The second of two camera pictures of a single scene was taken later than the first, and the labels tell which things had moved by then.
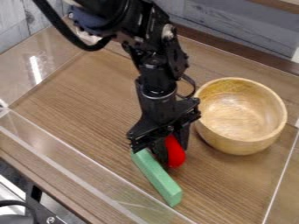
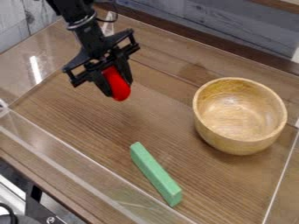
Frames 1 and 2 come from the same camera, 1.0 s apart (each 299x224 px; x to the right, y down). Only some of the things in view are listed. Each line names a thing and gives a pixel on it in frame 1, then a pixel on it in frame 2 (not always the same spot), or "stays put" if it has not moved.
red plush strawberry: x=174 y=150 to x=117 y=85
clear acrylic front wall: x=32 y=149 stays put
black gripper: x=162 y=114 to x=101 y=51
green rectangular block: x=158 y=176 stays put
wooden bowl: x=241 y=115 stays put
